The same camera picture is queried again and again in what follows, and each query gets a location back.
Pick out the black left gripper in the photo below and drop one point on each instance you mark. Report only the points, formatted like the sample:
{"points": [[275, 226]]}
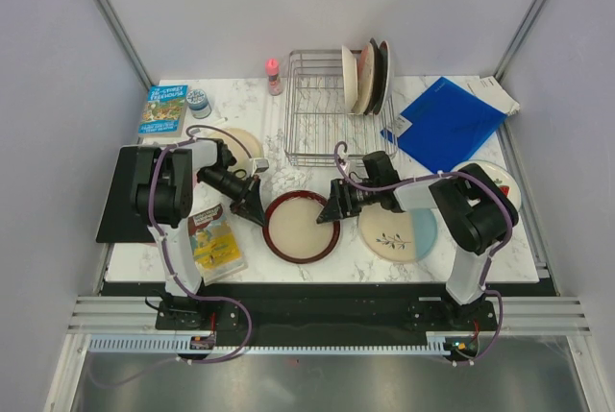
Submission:
{"points": [[250, 206]]}

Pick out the black clipboard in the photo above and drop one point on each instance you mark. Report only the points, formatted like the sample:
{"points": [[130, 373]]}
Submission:
{"points": [[120, 223]]}

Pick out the cream and green branch plate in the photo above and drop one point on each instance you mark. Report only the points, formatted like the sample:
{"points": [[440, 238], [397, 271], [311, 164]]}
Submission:
{"points": [[243, 145]]}

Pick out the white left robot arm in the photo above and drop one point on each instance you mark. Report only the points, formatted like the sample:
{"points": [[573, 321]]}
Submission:
{"points": [[162, 196]]}

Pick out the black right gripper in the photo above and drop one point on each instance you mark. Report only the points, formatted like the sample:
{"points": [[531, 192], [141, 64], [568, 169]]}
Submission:
{"points": [[338, 204]]}

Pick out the watermelon pattern plate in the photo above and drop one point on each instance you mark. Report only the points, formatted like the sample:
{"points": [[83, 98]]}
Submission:
{"points": [[500, 177]]}

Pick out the red rimmed beige plate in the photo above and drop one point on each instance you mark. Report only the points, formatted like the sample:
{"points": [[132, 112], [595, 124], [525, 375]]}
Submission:
{"points": [[292, 232]]}

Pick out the blue plastic folder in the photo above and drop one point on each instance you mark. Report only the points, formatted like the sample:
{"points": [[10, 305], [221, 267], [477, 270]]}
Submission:
{"points": [[444, 126]]}

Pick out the cream and blue leaf plate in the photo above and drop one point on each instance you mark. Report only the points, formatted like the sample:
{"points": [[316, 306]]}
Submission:
{"points": [[398, 237]]}

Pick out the pink speckled plate in rack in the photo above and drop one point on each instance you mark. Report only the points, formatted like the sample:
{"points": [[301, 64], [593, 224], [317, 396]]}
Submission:
{"points": [[365, 78]]}

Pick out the metal wire dish rack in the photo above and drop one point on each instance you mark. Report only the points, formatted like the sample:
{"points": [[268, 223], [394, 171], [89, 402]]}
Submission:
{"points": [[315, 118]]}

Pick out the small blue lidded jar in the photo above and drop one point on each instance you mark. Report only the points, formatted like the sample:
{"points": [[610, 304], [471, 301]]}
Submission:
{"points": [[198, 103]]}

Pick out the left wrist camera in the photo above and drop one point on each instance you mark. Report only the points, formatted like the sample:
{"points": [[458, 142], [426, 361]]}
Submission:
{"points": [[257, 166]]}

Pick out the blue treehouse book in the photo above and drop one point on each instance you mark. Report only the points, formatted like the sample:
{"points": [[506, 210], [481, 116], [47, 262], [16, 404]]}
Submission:
{"points": [[164, 111]]}

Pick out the black plate in rack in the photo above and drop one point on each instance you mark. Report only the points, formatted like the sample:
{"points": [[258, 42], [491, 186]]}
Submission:
{"points": [[378, 89]]}

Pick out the white paper booklet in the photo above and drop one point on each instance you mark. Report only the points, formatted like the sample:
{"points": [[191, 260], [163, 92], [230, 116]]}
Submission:
{"points": [[492, 93]]}

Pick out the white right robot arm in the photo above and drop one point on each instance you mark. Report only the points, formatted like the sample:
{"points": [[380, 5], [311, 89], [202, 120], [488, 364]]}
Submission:
{"points": [[479, 216]]}

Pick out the pink squeeze bottle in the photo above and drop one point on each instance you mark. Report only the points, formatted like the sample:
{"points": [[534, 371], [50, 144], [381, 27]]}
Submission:
{"points": [[272, 68]]}

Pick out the white slotted cable duct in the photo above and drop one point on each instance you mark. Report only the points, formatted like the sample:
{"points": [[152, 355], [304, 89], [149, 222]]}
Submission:
{"points": [[186, 344]]}

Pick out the cream plate in rack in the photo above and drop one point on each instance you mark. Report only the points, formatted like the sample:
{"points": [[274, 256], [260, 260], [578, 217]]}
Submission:
{"points": [[350, 79]]}

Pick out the illustrated yellow paperback book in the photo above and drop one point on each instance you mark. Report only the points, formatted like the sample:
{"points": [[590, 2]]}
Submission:
{"points": [[215, 250]]}

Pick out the white marker pen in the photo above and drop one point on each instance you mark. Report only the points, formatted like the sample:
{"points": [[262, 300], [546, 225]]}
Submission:
{"points": [[219, 122]]}

